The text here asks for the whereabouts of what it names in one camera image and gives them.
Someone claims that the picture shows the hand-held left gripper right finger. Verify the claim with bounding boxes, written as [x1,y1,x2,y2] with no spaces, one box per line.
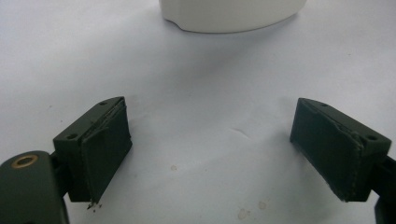
[289,97,393,203]

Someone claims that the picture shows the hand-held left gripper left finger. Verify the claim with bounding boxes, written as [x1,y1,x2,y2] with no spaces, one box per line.
[52,96,134,210]

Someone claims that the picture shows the white bottle with blue pump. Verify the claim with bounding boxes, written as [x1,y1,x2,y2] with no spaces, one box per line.
[158,0,308,35]

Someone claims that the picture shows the light grey table mat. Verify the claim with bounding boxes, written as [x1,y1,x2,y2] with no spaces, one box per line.
[0,0,396,224]

